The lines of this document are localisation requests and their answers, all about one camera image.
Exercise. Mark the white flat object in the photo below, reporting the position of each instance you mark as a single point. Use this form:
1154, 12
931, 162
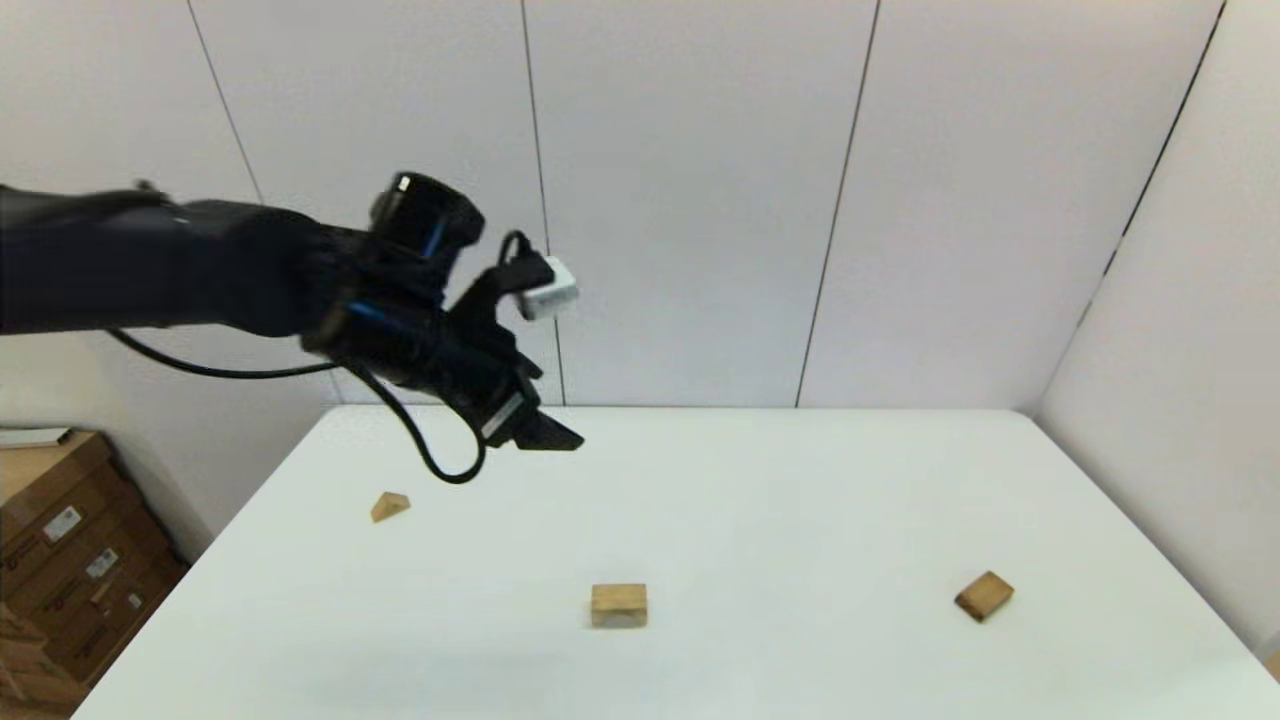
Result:
35, 437

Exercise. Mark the triangular wooden building block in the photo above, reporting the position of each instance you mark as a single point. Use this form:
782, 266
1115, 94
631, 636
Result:
390, 508

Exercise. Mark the labelled brown cardboard box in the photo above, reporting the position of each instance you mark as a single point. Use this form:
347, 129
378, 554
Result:
110, 632
60, 505
75, 590

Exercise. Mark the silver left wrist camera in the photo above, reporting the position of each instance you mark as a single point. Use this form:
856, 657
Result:
548, 293

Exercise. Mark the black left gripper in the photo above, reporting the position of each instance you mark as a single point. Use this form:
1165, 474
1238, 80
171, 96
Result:
430, 350

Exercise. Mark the arched wooden building block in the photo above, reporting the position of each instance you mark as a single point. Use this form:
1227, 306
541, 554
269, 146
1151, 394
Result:
618, 602

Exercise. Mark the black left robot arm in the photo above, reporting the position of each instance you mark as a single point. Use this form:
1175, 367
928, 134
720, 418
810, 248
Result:
150, 260

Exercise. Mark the rectangular wooden building block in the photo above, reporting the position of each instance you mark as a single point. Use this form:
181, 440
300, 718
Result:
984, 597

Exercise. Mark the small flat cardboard stack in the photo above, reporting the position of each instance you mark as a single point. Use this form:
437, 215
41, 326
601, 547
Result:
20, 660

